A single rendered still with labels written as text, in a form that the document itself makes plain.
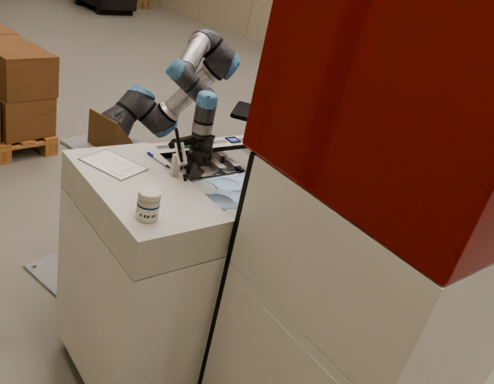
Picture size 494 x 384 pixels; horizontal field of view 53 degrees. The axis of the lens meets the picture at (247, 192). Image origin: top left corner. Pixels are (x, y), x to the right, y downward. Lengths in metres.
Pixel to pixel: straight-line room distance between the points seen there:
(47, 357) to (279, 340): 1.20
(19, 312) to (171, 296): 1.15
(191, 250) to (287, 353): 0.43
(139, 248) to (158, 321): 0.34
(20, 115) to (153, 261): 2.50
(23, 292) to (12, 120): 1.48
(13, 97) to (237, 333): 2.56
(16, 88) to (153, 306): 2.43
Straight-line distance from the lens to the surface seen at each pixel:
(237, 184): 2.03
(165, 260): 1.58
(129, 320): 1.67
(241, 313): 1.73
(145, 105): 2.33
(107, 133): 2.27
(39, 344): 2.53
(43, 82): 3.88
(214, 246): 1.67
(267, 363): 1.70
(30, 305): 2.72
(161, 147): 2.10
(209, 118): 1.82
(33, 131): 3.98
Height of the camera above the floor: 1.81
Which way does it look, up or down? 27 degrees down
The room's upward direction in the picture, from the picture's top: 13 degrees clockwise
